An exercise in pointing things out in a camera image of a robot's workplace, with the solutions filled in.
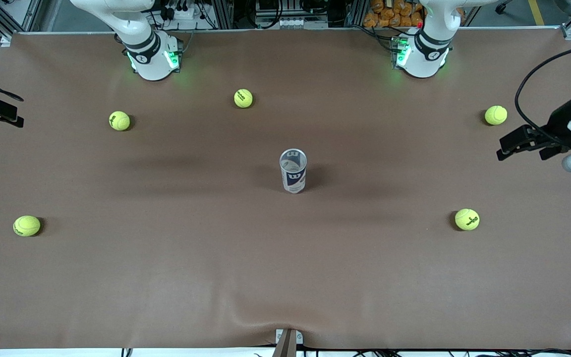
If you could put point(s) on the white power strip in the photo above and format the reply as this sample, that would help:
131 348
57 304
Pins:
186 14

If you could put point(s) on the pile of orange items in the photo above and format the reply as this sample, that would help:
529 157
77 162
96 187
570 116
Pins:
389 15

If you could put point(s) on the white connector strip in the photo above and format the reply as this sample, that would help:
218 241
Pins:
293 23

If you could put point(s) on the metal corner bracket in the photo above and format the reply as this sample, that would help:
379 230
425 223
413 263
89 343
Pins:
6 40

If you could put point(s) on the camera mount post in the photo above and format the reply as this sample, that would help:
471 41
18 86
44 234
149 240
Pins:
285 347

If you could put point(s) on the brown table mat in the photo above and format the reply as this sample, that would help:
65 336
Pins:
285 258

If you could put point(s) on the white blue tennis ball can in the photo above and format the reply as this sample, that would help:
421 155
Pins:
293 178

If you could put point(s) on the black chair caster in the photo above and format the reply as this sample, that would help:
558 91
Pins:
502 6

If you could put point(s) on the yellow tennis ball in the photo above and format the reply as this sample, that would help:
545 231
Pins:
467 219
495 115

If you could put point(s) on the black electronics box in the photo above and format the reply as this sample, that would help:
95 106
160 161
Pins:
268 6

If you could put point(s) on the yellow tennis ball Head print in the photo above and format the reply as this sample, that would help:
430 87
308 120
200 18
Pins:
243 98
27 225

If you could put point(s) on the yellow tennis ball Wilson print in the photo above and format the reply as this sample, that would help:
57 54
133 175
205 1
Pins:
119 120

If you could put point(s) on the aluminium frame post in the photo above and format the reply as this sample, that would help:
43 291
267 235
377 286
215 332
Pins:
223 15
357 12

